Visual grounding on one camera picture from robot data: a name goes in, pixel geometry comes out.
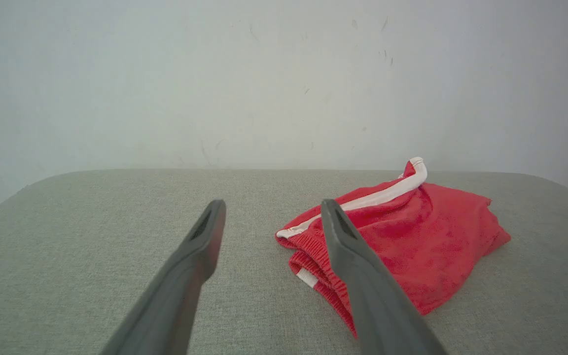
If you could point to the red shorts with white stripe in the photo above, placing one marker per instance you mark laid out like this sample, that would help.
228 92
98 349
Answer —
427 236

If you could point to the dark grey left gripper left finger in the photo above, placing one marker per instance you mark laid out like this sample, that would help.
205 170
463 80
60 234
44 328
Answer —
175 291

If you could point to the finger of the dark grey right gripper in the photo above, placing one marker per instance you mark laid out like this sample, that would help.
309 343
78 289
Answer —
377 296

